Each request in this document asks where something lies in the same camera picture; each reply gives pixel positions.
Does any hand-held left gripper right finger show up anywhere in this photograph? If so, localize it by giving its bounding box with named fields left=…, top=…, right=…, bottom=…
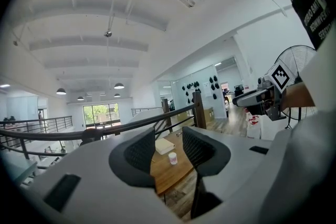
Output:
left=182, top=125, right=232, bottom=220

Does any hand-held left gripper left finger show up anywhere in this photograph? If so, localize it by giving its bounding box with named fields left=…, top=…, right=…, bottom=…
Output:
left=109, top=127, right=157, bottom=188

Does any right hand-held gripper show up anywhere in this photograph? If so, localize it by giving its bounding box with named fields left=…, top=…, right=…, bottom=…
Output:
left=232, top=62, right=298, bottom=122

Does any person's right forearm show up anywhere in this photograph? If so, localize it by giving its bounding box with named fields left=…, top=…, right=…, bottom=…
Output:
left=280, top=81, right=316, bottom=109

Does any white bag with red print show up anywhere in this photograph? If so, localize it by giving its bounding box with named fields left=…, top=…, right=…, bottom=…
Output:
left=244, top=108, right=263, bottom=140

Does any beige flat box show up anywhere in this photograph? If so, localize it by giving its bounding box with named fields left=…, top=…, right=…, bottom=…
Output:
left=154, top=137, right=176, bottom=155

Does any cardboard box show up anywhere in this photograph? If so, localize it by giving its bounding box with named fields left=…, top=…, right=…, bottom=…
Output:
left=203, top=106, right=215, bottom=123

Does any large window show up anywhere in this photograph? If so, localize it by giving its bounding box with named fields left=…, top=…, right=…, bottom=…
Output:
left=82, top=103, right=122, bottom=130

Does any dark curved handrail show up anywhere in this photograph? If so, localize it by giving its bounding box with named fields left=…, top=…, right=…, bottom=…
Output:
left=0, top=102, right=200, bottom=143

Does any black standing fan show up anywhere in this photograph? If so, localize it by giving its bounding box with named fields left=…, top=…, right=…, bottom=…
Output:
left=272, top=45, right=319, bottom=130

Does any black metal balcony railing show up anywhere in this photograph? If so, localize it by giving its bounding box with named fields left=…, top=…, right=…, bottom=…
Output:
left=0, top=115, right=74, bottom=140

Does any group of black wall caps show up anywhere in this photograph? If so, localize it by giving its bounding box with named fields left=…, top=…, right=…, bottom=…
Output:
left=181, top=75, right=221, bottom=103

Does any brown wooden post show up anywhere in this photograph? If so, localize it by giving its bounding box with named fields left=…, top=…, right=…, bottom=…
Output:
left=192, top=91, right=207, bottom=130

